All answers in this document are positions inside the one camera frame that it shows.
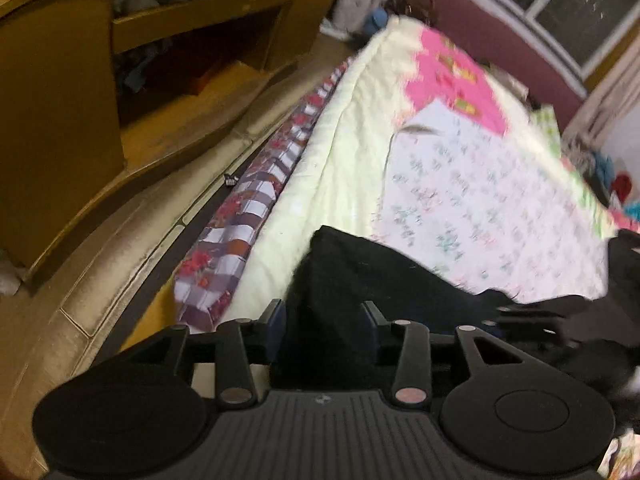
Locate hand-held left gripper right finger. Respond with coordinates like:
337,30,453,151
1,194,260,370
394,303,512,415
361,301,551,407

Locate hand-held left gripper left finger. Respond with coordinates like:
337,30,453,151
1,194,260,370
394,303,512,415
107,299,287,408

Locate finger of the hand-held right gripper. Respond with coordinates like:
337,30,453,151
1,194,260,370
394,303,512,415
492,306,571,347

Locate black pants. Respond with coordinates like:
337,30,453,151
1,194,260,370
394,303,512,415
287,225,640,401

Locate patchwork mattress sheet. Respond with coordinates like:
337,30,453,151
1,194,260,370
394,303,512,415
172,57,353,333

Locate white floral bed sheet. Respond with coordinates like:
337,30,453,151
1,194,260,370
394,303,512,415
370,100,613,306

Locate pile of colourful clothes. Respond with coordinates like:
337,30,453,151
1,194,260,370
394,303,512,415
560,135,640,231

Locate cream blanket with pink pattern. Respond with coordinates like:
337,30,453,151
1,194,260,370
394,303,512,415
220,15,621,326

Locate green patterned cloth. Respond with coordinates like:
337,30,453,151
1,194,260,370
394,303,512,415
530,105,563,156

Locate light curtain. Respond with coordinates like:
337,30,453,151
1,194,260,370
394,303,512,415
560,45,640,141

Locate wooden shelf unit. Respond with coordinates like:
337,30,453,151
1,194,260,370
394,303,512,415
0,0,351,286

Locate window with white frame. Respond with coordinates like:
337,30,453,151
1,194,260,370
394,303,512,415
450,0,640,81

